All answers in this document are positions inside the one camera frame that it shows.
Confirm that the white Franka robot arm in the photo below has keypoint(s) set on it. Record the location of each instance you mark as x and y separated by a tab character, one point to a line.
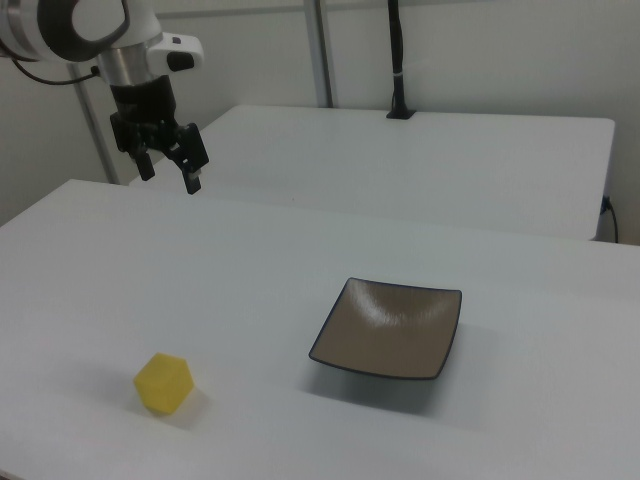
140	15

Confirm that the yellow cube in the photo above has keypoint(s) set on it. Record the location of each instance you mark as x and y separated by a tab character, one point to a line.
162	382

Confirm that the black camera stand pole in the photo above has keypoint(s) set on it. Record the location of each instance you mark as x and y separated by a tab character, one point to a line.
398	60

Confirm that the slanted aluminium frame post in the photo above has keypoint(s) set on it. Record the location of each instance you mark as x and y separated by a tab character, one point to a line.
100	140

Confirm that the square brown ceramic plate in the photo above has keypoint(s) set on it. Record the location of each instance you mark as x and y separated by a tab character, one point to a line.
390	330

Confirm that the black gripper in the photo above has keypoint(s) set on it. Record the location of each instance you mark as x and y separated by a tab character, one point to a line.
145	105

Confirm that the white side table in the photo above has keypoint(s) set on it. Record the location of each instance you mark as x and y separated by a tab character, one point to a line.
450	165

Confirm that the vertical aluminium frame post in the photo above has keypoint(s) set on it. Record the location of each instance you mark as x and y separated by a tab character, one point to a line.
320	60

